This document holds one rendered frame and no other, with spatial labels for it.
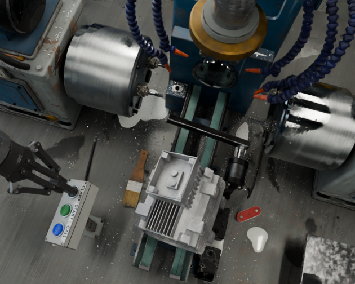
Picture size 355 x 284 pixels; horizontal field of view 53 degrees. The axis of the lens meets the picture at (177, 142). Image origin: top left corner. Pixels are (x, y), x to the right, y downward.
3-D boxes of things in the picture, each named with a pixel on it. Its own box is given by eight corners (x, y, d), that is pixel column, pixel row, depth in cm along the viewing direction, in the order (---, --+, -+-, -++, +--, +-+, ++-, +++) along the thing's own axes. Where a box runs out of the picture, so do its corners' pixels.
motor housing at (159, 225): (175, 178, 114) (152, 152, 98) (231, 192, 105) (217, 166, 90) (152, 239, 107) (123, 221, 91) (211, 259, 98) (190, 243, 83)
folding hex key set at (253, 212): (257, 205, 121) (258, 204, 119) (261, 214, 120) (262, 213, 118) (234, 214, 119) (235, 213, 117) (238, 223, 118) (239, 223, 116)
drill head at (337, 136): (247, 92, 123) (268, 49, 100) (365, 124, 121) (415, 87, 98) (232, 158, 114) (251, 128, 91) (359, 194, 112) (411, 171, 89)
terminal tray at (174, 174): (171, 161, 99) (161, 149, 93) (205, 169, 95) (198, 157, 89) (154, 200, 95) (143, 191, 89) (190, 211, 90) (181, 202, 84)
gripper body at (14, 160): (-2, 173, 70) (33, 189, 77) (17, 135, 73) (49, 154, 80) (-24, 169, 74) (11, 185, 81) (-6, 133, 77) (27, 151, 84)
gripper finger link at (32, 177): (23, 167, 77) (20, 172, 76) (58, 185, 86) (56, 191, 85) (12, 164, 79) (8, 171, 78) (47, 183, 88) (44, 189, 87)
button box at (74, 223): (80, 183, 100) (68, 177, 95) (100, 187, 96) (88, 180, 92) (57, 245, 94) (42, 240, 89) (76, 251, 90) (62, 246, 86)
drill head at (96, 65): (65, 44, 126) (44, -10, 103) (164, 70, 125) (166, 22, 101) (36, 104, 118) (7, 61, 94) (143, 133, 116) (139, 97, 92)
